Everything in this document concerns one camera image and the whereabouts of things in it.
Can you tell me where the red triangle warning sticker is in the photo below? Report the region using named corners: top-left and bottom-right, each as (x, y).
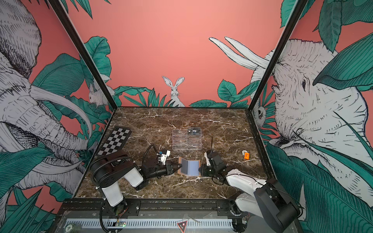
top-left (176, 220), bottom-right (188, 233)

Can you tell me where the left black frame post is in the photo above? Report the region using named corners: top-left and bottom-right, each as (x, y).
top-left (48, 0), bottom-right (118, 111)

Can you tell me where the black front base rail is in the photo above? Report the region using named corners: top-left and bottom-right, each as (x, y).
top-left (58, 198), bottom-right (262, 217)

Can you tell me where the black VIP card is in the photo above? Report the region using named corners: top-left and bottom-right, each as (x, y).
top-left (187, 127), bottom-right (202, 136)

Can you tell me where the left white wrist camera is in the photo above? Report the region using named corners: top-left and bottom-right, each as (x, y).
top-left (157, 150), bottom-right (171, 165)

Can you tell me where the small orange toy car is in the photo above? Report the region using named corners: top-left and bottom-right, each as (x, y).
top-left (242, 150), bottom-right (250, 160)

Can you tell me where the black frame post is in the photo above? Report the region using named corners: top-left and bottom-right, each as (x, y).
top-left (48, 0), bottom-right (118, 111)
top-left (248, 0), bottom-right (308, 112)

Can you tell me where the white perforated vent strip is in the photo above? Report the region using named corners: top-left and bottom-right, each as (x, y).
top-left (63, 218), bottom-right (233, 230)

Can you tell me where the black white checkerboard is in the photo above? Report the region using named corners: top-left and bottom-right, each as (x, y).
top-left (96, 127), bottom-right (132, 156)

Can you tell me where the clear plastic organizer box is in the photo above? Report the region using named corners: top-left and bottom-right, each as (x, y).
top-left (172, 128), bottom-right (202, 150)

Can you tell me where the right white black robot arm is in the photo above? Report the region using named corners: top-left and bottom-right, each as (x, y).
top-left (199, 150), bottom-right (302, 233)

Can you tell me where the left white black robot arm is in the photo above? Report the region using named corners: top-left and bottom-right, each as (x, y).
top-left (89, 150), bottom-right (183, 208)

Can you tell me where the right black frame post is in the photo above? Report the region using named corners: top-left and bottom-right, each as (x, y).
top-left (248, 0), bottom-right (308, 112)

